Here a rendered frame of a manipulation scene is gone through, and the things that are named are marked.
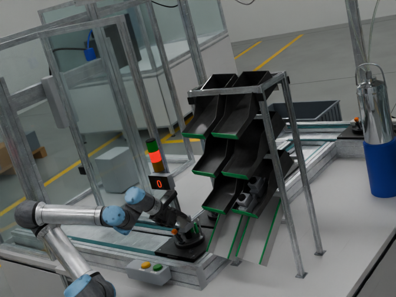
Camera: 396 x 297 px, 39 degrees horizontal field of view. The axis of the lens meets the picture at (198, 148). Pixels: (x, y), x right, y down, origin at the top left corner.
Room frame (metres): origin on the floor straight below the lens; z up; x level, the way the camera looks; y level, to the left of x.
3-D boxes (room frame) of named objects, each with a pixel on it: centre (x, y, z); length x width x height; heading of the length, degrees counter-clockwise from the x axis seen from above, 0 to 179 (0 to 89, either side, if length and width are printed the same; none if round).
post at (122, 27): (2.52, 0.18, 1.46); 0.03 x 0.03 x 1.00; 47
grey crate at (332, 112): (4.21, -0.79, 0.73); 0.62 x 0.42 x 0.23; 47
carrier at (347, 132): (3.07, -0.97, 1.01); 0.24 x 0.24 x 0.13; 47
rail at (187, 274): (2.36, 0.45, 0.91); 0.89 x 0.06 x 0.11; 47
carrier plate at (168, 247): (2.28, 0.14, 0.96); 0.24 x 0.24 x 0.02; 47
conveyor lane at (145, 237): (2.50, 0.35, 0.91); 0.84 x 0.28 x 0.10; 47
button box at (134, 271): (2.18, 0.35, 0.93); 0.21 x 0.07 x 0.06; 47
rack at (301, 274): (2.13, -0.21, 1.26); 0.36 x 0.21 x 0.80; 47
